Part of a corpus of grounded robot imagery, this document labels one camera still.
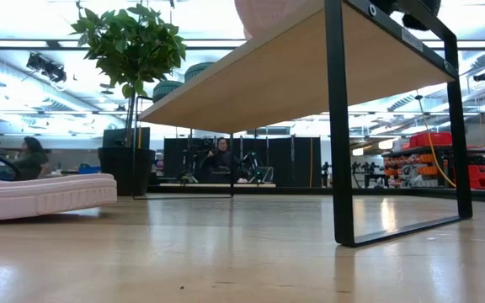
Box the black ceiling-mounted device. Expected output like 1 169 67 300
25 52 67 84

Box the rack with red bins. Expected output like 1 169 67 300
383 131 485 189

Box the black rectangular panel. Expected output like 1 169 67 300
102 127 151 148

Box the blue storage bin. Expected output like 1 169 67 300
77 162 102 174

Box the green potted plant black pot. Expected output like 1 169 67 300
70 3 187 198

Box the person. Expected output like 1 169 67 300
206 136 239 184
13 136 52 181

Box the wooden shelf with black legs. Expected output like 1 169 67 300
132 0 474 248

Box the pink rubber slide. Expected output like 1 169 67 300
233 0 326 41
0 145 118 223

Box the yellow hanging cable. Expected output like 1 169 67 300
414 94 458 189

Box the black aluminium table frame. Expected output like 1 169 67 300
147 183 485 205

